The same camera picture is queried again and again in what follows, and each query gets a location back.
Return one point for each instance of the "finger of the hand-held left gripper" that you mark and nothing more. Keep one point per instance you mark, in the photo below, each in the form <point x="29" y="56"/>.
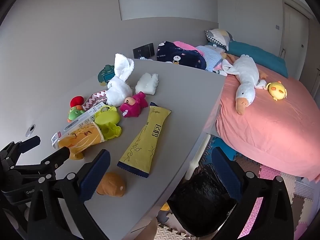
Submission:
<point x="57" y="157"/>
<point x="27" y="145"/>

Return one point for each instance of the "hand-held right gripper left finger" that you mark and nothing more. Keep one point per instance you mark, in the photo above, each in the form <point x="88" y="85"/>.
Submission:
<point x="95" y="175"/>

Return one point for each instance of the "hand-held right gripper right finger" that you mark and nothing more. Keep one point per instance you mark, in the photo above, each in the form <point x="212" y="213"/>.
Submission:
<point x="226" y="175"/>

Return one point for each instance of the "black trash bin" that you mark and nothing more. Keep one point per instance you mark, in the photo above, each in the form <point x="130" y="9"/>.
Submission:
<point x="200" y="205"/>

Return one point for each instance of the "grey foam corner guard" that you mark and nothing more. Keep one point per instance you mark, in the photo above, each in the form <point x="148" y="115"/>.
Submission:
<point x="93" y="98"/>

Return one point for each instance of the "white foam piece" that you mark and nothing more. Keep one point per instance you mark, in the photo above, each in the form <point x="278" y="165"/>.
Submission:
<point x="147" y="83"/>

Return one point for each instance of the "brown plush toy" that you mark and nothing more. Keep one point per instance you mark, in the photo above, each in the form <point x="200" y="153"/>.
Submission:
<point x="112" y="183"/>

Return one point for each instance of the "white cardboard box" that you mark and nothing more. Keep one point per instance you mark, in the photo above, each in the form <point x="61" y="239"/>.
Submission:
<point x="83" y="118"/>

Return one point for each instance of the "green frog toy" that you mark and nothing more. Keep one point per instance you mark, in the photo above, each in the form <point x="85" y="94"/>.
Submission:
<point x="74" y="113"/>

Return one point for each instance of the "yellow snack packet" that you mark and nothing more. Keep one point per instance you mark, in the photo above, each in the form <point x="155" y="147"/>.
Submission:
<point x="142" y="142"/>

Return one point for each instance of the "yellow-green plastic toy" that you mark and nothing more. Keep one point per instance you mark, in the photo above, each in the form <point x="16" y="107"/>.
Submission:
<point x="107" y="118"/>

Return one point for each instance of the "red heart sponge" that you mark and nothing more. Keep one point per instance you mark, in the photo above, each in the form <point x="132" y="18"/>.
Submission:
<point x="75" y="100"/>

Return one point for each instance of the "pink bed sheet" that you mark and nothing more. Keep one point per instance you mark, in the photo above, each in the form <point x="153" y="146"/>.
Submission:
<point x="270" y="125"/>

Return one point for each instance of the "small yellow toy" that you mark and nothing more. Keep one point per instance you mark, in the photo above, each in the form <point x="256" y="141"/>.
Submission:
<point x="165" y="206"/>

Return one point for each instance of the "pastel foam floor mats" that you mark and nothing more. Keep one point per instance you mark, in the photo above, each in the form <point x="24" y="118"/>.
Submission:
<point x="300" y="187"/>

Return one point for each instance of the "pink dinosaur toy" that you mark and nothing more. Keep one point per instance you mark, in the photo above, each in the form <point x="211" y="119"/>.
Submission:
<point x="131" y="106"/>

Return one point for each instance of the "white rolled towel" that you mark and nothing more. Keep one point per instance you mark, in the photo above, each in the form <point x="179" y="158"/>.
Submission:
<point x="117" y="92"/>

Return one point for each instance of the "teal dinosaur tape dispenser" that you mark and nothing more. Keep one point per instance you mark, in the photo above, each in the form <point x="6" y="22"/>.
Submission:
<point x="106" y="73"/>

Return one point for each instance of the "white cloth on bed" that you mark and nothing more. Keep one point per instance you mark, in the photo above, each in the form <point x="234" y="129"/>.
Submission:
<point x="246" y="80"/>

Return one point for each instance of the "yellow chick plush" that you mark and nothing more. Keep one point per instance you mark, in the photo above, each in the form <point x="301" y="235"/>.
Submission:
<point x="276" y="90"/>

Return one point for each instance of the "light blue blanket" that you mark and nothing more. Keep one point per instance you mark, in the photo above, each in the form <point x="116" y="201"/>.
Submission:
<point x="211" y="57"/>

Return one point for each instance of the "navy printed blanket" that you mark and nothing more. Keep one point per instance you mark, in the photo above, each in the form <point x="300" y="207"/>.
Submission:
<point x="185" y="57"/>

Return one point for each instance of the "teal blanket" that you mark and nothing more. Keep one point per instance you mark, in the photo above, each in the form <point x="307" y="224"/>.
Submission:
<point x="255" y="52"/>

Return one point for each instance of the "pink cloth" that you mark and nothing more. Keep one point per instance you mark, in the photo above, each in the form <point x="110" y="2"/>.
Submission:
<point x="185" y="45"/>

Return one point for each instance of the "checked patchwork pillow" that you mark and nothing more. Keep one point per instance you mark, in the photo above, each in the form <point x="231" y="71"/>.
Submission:
<point x="218" y="36"/>

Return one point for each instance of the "white door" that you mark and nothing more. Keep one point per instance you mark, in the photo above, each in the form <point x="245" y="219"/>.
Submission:
<point x="292" y="30"/>

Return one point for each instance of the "dark wall socket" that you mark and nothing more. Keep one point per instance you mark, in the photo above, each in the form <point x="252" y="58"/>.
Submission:
<point x="143" y="50"/>

